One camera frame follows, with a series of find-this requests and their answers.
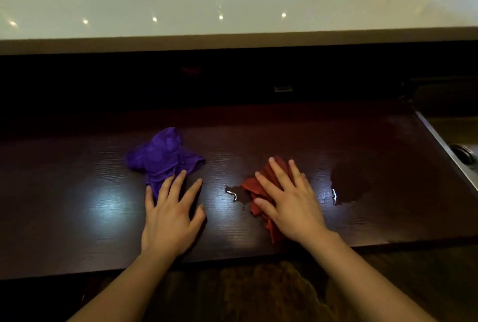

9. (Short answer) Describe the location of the person's left hand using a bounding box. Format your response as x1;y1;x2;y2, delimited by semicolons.
141;170;207;259

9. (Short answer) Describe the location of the stainless steel sink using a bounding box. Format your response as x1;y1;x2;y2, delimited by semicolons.
413;107;478;193

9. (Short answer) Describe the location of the red cloth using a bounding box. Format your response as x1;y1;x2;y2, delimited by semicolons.
240;156;296;245

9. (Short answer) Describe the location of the large water puddle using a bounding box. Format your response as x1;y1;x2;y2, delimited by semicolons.
330;162;375;207

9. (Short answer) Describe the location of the small water puddle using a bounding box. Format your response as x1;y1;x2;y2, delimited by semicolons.
224;185;251;211

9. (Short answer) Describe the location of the person's right hand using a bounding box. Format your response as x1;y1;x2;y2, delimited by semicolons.
253;157;331;247

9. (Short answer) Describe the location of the person's left forearm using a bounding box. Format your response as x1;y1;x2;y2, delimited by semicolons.
67;249;177;322

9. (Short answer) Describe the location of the round sink drain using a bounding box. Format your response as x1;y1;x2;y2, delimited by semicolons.
449;144;477;166

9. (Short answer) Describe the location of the white bar counter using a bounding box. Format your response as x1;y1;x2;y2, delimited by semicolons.
0;0;478;56

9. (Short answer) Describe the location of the purple cloth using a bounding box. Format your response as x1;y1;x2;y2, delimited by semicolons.
125;127;206;201

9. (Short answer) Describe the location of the person's right forearm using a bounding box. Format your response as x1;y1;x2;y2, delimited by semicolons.
302;230;438;322

